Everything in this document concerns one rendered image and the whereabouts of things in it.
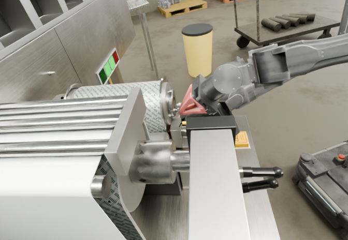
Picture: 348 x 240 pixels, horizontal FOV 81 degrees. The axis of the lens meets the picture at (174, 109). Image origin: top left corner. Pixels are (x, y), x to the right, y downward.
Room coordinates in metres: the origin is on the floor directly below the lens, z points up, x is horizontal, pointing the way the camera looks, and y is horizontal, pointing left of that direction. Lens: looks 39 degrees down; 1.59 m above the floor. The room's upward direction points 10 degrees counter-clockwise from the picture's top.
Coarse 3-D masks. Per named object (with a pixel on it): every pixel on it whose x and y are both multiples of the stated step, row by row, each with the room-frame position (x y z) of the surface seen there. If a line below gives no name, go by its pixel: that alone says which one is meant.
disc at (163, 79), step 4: (164, 76) 0.48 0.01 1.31; (164, 80) 0.47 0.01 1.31; (160, 84) 0.43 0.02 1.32; (160, 88) 0.42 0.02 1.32; (160, 92) 0.41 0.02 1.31; (160, 96) 0.40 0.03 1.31; (160, 100) 0.39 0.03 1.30; (160, 104) 0.39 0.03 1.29; (160, 108) 0.38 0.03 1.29; (164, 116) 0.39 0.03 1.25; (164, 120) 0.38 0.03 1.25; (164, 124) 0.37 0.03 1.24; (164, 128) 0.38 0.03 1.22; (168, 128) 0.40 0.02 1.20
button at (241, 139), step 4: (240, 132) 0.58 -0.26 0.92; (244, 132) 0.58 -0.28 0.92; (236, 136) 0.57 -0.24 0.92; (240, 136) 0.56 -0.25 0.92; (244, 136) 0.56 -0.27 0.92; (236, 140) 0.54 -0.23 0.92; (240, 140) 0.54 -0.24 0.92; (244, 140) 0.54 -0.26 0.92; (236, 144) 0.53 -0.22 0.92; (240, 144) 0.52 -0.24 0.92; (244, 144) 0.52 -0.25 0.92; (248, 144) 0.52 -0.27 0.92
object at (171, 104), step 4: (168, 92) 0.44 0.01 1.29; (172, 92) 0.44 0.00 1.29; (168, 96) 0.43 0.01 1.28; (172, 96) 0.43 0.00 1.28; (168, 100) 0.42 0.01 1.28; (172, 100) 0.42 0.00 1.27; (168, 104) 0.41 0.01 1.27; (172, 104) 0.41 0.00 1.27; (176, 104) 0.46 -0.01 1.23; (168, 108) 0.41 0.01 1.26; (172, 108) 0.41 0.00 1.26; (168, 112) 0.41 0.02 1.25; (172, 112) 0.40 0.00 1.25; (172, 116) 0.41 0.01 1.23
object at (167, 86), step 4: (164, 84) 0.45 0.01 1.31; (168, 84) 0.48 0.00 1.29; (164, 88) 0.43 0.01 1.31; (168, 88) 0.47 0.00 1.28; (164, 92) 0.42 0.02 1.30; (72, 96) 0.48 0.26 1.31; (164, 96) 0.41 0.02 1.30; (164, 100) 0.40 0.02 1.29; (164, 104) 0.40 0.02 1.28; (164, 108) 0.39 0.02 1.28; (164, 112) 0.39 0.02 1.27; (168, 116) 0.40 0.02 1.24; (168, 120) 0.40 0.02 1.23; (168, 124) 0.40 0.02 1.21
